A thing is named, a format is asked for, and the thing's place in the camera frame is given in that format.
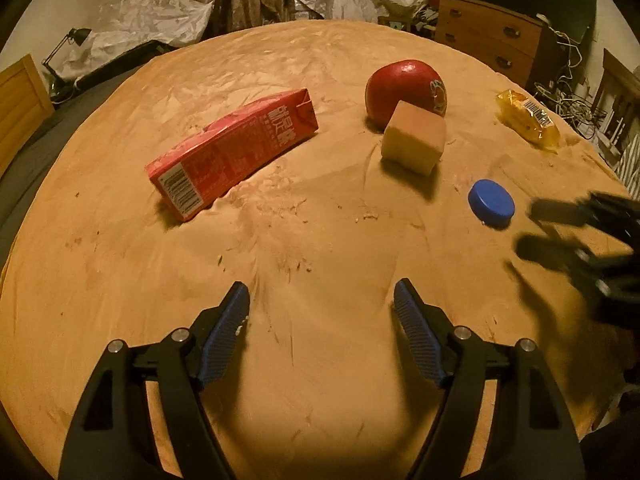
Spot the wooden headboard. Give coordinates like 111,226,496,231
0,55,55,181

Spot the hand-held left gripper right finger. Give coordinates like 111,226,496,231
393,278,586,480

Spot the wooden dresser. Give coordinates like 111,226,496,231
434,0,546,88

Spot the black desk lamp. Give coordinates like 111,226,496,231
41,27,93,96

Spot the tangle of white cables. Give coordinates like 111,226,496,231
532,10,611,141

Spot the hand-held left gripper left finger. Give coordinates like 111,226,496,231
59,281,251,480

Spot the red apple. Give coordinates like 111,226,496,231
365,59,448,131

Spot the yellow sponge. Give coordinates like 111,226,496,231
381,100,447,177

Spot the red drink carton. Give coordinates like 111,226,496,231
145,88,319,222

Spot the yellow snack packet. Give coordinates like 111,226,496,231
495,89,561,151

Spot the small wooden chair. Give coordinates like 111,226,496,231
377,12,416,32

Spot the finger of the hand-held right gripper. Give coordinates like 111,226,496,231
515,235,640,311
530,192,640,241

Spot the dark grey bed sheet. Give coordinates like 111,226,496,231
0,75,151,261

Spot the blue bottle cap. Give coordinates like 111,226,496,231
468,179,516,230

